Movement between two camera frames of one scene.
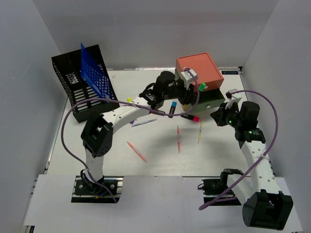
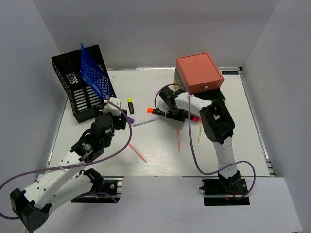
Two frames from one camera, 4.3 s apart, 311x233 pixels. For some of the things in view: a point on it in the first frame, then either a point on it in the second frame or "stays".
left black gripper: x=188 y=95 -> x=120 y=124
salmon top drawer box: x=207 y=72 stays
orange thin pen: x=136 y=151 stays
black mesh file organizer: x=68 y=66 stays
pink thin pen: x=179 y=148 stays
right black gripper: x=218 y=115 -> x=180 y=117
